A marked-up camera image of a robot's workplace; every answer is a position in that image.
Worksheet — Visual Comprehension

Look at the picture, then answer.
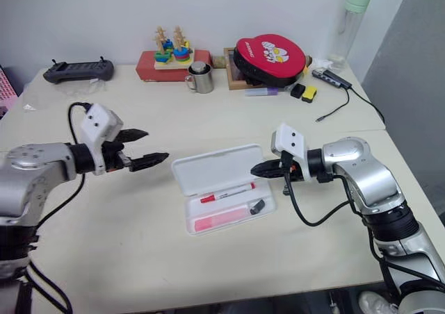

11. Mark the crumpled white tissue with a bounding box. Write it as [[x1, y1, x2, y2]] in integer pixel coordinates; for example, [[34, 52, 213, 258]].
[[310, 57, 334, 70]]

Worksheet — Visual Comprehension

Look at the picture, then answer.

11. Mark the wooden framed tray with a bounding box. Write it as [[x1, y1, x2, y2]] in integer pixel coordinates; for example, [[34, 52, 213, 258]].
[[222, 47, 300, 91]]

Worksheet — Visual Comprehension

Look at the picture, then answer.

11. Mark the red cardboard box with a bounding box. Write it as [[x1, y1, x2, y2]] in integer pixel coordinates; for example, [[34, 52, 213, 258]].
[[135, 49, 213, 83]]

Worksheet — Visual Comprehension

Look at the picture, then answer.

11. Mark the red whiteboard marker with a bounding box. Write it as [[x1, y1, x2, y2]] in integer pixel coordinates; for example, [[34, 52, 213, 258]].
[[199, 181, 257, 205]]

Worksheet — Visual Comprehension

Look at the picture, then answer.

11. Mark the black handheld controller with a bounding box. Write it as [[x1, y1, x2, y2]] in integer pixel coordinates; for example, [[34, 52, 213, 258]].
[[42, 56, 115, 85]]

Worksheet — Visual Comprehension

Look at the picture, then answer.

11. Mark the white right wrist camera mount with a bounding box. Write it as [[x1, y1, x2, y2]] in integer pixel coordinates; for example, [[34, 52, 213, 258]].
[[270, 122, 313, 183]]

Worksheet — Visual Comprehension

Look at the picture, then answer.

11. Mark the stainless steel mug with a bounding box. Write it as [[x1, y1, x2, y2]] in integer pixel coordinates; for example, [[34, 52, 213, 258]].
[[184, 63, 214, 94]]

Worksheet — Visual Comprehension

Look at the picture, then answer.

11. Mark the white plastic pencil case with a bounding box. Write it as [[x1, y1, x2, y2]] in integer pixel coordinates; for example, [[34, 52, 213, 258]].
[[170, 143, 278, 237]]

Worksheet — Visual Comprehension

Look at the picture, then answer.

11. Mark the grey USB hub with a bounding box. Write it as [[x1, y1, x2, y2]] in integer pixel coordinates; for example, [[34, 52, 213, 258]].
[[311, 68, 353, 90]]

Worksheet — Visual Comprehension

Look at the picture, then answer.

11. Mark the long black cable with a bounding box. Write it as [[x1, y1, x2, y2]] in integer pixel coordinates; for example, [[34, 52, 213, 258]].
[[348, 85, 387, 124]]

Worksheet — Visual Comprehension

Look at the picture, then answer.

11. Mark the yellow black whiteboard eraser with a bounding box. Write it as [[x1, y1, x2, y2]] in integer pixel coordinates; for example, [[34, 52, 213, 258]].
[[300, 85, 318, 104]]

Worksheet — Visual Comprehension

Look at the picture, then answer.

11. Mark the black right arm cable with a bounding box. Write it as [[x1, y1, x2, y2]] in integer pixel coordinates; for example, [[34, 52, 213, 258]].
[[282, 150, 364, 228]]

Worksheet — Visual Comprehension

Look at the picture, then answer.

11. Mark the pink highlighter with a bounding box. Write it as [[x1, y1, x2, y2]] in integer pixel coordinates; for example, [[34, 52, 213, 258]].
[[193, 204, 250, 233]]

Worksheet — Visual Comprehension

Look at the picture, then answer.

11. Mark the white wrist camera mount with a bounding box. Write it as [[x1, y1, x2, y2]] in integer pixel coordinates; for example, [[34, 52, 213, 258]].
[[80, 103, 124, 176], [270, 122, 313, 183]]

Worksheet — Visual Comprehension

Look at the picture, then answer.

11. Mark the clear plastic bag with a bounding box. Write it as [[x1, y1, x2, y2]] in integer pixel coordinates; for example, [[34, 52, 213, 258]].
[[22, 78, 107, 112]]

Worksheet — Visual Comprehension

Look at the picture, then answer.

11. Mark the red round pouch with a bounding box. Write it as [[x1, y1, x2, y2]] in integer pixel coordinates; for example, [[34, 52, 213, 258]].
[[232, 33, 308, 88]]

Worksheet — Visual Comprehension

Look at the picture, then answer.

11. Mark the wooden colourful stacking toy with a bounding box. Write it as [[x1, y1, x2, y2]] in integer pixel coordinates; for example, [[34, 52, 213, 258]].
[[152, 25, 195, 71]]

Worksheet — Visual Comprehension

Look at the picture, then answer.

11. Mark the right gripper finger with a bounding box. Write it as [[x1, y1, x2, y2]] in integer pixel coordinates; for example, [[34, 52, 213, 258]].
[[250, 167, 282, 179], [250, 158, 282, 172]]

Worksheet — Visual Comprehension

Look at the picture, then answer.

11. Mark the white shoe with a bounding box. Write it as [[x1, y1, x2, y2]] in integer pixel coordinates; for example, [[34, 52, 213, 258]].
[[357, 290, 399, 314]]

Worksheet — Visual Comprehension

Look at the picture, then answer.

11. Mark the clear bottle green lid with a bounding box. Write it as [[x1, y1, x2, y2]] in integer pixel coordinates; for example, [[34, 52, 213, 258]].
[[327, 0, 373, 70]]

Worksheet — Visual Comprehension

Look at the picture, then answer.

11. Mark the metal cylinder weight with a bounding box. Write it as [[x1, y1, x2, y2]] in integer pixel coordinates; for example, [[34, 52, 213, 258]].
[[189, 61, 210, 76]]

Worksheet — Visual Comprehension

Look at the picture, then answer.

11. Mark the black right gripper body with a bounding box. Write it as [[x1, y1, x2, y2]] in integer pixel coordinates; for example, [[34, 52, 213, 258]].
[[277, 155, 305, 195]]

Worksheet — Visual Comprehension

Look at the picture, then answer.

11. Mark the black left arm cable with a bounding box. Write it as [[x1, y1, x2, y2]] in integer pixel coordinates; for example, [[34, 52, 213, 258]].
[[20, 101, 92, 314]]

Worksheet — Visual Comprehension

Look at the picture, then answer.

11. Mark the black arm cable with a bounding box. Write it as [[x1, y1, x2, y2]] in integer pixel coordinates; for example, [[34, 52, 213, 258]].
[[20, 101, 92, 314], [282, 150, 364, 228]]

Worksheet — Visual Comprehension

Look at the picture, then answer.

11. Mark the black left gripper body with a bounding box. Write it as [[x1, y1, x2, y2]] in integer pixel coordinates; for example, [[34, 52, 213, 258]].
[[102, 140, 135, 174]]

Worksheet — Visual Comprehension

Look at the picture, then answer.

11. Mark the clear purple highlighter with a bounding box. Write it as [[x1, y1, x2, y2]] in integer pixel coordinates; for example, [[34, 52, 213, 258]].
[[244, 86, 280, 98]]

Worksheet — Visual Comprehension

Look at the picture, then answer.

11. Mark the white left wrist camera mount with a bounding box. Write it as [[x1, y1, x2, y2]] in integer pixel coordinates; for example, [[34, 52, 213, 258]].
[[80, 103, 124, 176]]

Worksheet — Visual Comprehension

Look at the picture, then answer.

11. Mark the black USB hub cable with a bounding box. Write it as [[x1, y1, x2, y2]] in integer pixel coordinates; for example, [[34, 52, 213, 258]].
[[315, 88, 350, 124]]

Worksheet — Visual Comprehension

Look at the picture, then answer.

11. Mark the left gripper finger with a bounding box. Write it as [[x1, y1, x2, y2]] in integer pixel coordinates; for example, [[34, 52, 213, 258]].
[[115, 128, 150, 144], [129, 152, 170, 173]]

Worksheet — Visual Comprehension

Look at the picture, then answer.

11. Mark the pink plastic crate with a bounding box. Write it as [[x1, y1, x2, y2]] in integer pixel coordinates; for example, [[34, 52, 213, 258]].
[[0, 65, 19, 110]]

